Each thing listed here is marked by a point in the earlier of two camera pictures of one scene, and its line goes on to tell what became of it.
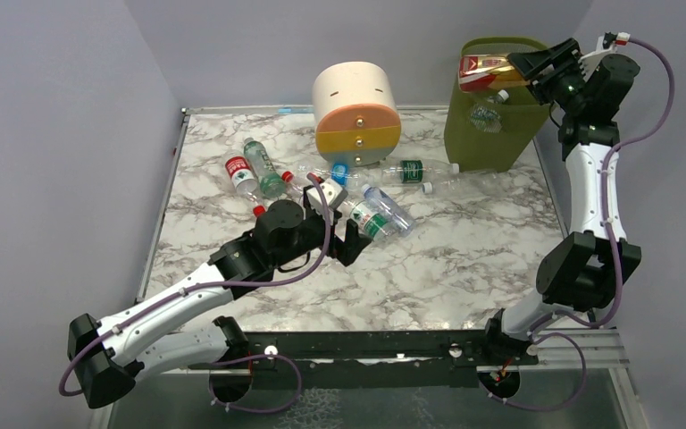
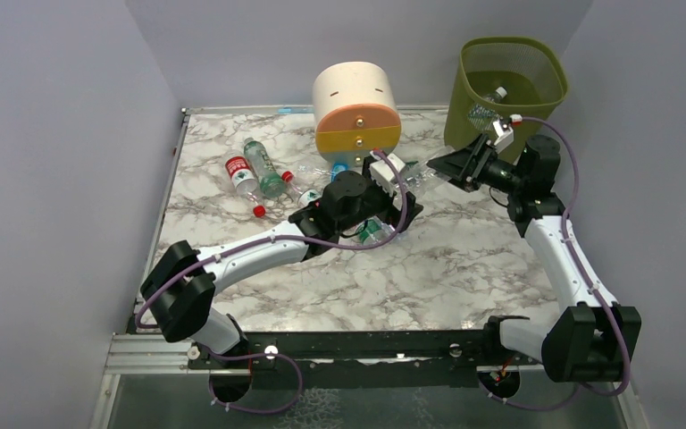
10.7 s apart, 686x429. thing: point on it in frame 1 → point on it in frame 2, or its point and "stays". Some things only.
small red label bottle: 246,181 stays
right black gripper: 556,68 → 470,167
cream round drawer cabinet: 356,113 stays
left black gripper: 338,237 → 391,207
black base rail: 367,359 stays
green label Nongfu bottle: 372,222 stays
